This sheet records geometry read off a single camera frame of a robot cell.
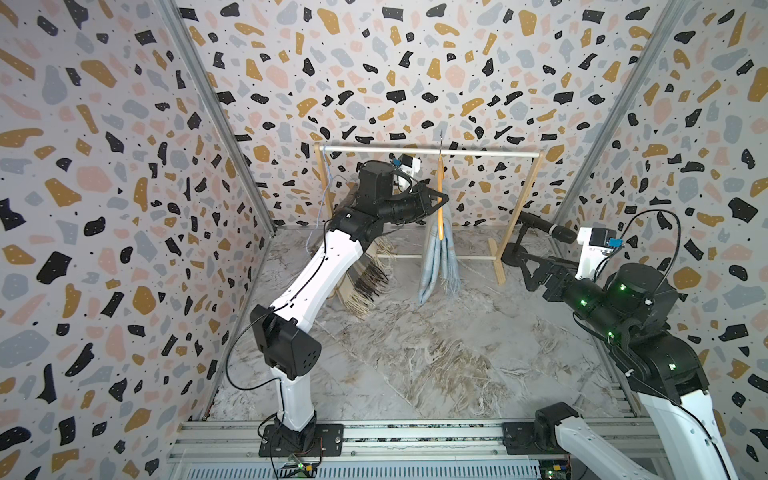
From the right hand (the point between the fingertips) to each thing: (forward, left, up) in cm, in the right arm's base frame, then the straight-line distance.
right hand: (534, 258), depth 58 cm
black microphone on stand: (+37, -16, -41) cm, 57 cm away
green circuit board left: (-32, +50, -41) cm, 72 cm away
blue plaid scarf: (+12, +16, -17) cm, 27 cm away
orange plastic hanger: (+49, +15, -13) cm, 53 cm away
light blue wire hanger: (+32, +51, -11) cm, 61 cm away
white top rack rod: (+53, +19, -8) cm, 57 cm away
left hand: (+15, +15, +2) cm, 22 cm away
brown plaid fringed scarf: (+17, +42, -38) cm, 59 cm away
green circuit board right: (-30, -11, -43) cm, 54 cm away
